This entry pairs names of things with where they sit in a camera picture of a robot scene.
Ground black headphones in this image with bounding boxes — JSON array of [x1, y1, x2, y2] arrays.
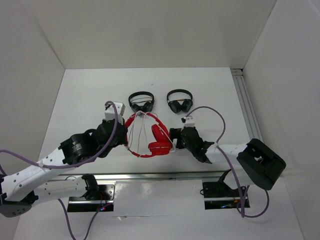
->
[[128, 91, 155, 113], [166, 89, 193, 114]]

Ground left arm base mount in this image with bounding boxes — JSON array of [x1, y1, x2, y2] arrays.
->
[[67, 180, 116, 213]]

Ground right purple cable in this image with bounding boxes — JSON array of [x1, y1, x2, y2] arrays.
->
[[184, 106, 271, 218]]

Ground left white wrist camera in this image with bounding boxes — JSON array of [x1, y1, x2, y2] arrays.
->
[[104, 101, 126, 125]]

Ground aluminium table edge rail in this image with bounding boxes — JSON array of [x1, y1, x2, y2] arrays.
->
[[53, 170, 232, 182]]

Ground purple cable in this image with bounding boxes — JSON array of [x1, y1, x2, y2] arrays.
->
[[0, 100, 118, 240], [184, 106, 271, 218]]

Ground white headphone cable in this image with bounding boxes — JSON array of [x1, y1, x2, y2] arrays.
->
[[127, 111, 180, 156]]

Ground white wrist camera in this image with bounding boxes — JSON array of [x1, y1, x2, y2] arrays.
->
[[104, 101, 126, 125], [181, 115, 195, 128]]

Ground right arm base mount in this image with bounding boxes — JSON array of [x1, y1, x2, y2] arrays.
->
[[199, 181, 241, 210]]

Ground red over-ear headphones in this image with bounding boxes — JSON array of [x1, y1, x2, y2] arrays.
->
[[125, 111, 174, 159]]

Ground black headphones right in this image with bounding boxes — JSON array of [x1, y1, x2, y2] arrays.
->
[[166, 89, 193, 114]]

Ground black headphones left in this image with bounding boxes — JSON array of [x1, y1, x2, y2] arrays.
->
[[128, 91, 155, 113]]

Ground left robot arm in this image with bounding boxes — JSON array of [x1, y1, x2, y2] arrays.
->
[[0, 120, 128, 218]]

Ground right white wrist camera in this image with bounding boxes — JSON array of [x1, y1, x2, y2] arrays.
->
[[181, 115, 195, 128]]

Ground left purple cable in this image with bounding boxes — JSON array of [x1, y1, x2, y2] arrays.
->
[[0, 100, 118, 240]]

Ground aluminium side rail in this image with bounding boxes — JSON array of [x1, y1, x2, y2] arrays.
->
[[230, 68, 265, 143]]

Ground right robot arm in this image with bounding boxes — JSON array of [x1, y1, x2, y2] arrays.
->
[[169, 127, 287, 196]]

